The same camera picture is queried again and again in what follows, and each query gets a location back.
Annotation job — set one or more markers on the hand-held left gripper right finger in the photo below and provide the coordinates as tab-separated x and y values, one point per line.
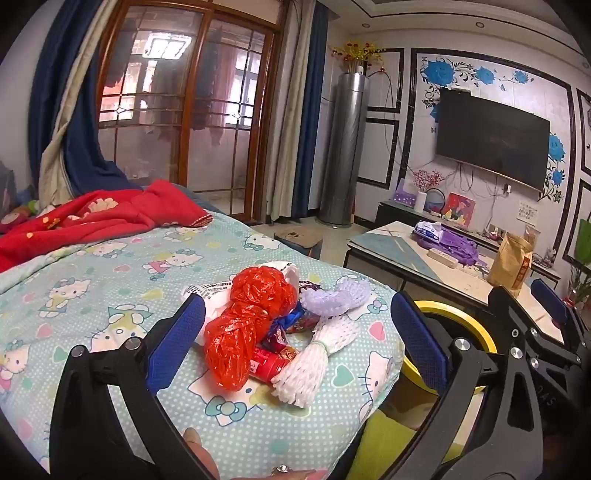
420	346

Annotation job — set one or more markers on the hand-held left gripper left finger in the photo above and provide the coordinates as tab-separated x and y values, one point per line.
178	344

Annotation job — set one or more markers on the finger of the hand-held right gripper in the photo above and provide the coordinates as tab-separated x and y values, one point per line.
549	300
512	314

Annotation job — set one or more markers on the yellow-rimmed trash bin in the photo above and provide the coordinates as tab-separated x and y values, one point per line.
461	310

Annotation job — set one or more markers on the red plastic bag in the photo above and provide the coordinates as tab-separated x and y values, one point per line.
231	350
263	286

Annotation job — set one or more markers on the white printed plastic bag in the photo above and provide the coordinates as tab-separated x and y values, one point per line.
210	295

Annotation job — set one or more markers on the red cylindrical can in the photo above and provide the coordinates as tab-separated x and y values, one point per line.
270	364

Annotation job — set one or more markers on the purple foam net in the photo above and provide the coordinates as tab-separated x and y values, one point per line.
337	295

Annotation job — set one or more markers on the white foam net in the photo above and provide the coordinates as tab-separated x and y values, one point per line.
309	364

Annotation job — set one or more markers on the purple snack wrapper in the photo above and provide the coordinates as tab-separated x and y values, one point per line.
311	287

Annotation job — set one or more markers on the person's left hand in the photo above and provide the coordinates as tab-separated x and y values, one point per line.
199	454

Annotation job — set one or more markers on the potted plant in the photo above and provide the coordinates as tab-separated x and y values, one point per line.
577	288

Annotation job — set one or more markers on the brown paper bag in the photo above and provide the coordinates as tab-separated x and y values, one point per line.
510	265

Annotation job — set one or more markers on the small brown packet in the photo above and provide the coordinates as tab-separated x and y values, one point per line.
533	240

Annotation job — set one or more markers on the green tote bag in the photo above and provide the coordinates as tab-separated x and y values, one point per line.
582	242

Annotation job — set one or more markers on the cartoon cat print blanket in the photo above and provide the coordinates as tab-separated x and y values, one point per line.
115	286

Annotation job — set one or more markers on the white power strip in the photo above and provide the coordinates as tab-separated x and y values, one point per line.
442	257

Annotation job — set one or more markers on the purple backpack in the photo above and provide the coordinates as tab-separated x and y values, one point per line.
455	244

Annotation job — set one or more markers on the marble coffee table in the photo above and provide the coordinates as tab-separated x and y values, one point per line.
397	249

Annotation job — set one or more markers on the green fleece clothing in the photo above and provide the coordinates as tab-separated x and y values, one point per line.
392	443

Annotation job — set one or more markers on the colourful painting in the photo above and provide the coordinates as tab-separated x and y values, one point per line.
459	210

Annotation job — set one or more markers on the blue white tissue pack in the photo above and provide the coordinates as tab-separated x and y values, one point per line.
427	228

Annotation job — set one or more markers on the round desk ornament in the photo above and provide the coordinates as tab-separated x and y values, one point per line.
434	203

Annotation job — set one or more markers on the dark television stand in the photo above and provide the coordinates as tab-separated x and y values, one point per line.
392	212

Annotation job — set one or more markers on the white vase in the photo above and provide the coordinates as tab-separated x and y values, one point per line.
419	203

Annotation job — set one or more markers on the purple box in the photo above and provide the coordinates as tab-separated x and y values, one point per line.
405	194

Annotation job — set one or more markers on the red floral blanket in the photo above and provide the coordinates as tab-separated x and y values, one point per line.
92	212

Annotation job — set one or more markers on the blue square stool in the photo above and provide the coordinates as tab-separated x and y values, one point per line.
298	240

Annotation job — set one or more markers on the plush toy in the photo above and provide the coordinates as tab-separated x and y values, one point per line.
21	214

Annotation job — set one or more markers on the grey tower air conditioner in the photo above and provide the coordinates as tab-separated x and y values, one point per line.
344	147

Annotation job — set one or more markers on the beige curtain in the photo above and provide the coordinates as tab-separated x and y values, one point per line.
288	138
60	157

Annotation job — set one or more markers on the wooden glass sliding door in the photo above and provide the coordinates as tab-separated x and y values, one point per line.
184	115

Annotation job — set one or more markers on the blue curtain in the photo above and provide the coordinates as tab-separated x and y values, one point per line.
83	115
314	115

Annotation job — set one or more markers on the yellow red artificial flowers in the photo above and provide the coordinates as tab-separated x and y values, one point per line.
358	53

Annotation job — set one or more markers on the white paper wall note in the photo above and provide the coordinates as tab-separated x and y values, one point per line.
528	211

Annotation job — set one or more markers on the black wall television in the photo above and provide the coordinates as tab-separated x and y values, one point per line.
491	138

